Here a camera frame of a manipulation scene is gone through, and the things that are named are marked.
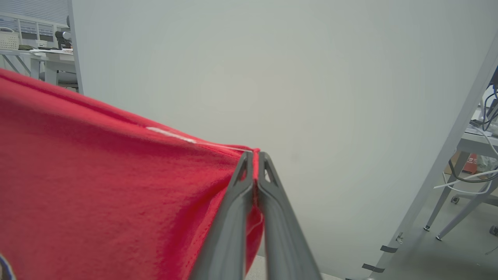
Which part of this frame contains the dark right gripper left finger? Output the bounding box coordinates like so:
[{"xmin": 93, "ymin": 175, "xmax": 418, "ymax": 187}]
[{"xmin": 189, "ymin": 151, "xmax": 255, "ymax": 280}]

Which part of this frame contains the black hanging cable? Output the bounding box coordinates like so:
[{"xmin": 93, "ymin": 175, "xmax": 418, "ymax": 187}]
[{"xmin": 447, "ymin": 66, "xmax": 498, "ymax": 184}]

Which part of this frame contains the grey partition post with tape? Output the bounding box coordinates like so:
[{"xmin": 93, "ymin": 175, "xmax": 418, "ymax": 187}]
[{"xmin": 366, "ymin": 30, "xmax": 498, "ymax": 280}]

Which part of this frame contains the white office desk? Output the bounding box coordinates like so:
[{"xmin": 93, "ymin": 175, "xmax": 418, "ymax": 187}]
[{"xmin": 0, "ymin": 47, "xmax": 76, "ymax": 84}]

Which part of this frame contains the red white number 23 jersey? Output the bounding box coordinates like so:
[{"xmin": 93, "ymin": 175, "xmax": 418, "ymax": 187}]
[{"xmin": 0, "ymin": 68, "xmax": 266, "ymax": 280}]

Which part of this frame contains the white partition panel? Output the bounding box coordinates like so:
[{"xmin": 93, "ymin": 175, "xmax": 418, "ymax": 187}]
[{"xmin": 70, "ymin": 0, "xmax": 498, "ymax": 280}]

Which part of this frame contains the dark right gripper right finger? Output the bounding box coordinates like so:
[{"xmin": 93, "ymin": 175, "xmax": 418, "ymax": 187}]
[{"xmin": 257, "ymin": 152, "xmax": 323, "ymax": 280}]

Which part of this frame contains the black grey desk device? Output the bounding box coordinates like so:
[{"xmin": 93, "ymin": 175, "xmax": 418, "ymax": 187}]
[{"xmin": 54, "ymin": 30, "xmax": 73, "ymax": 49}]

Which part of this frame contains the white hanging cable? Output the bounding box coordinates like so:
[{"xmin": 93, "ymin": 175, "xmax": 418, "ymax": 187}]
[{"xmin": 433, "ymin": 128, "xmax": 498, "ymax": 196}]

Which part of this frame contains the grey metal frame table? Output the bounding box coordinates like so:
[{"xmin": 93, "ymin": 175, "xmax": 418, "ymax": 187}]
[{"xmin": 423, "ymin": 126, "xmax": 498, "ymax": 242}]

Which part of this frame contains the orange red box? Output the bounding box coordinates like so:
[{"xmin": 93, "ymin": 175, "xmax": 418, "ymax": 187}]
[{"xmin": 462, "ymin": 153, "xmax": 480, "ymax": 175}]

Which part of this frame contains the white woven basket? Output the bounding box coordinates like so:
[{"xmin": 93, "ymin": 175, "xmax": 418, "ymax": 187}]
[{"xmin": 0, "ymin": 26, "xmax": 20, "ymax": 50}]

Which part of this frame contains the grey partition post with clip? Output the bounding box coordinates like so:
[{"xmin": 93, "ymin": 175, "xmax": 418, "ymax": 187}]
[{"xmin": 67, "ymin": 0, "xmax": 84, "ymax": 95}]

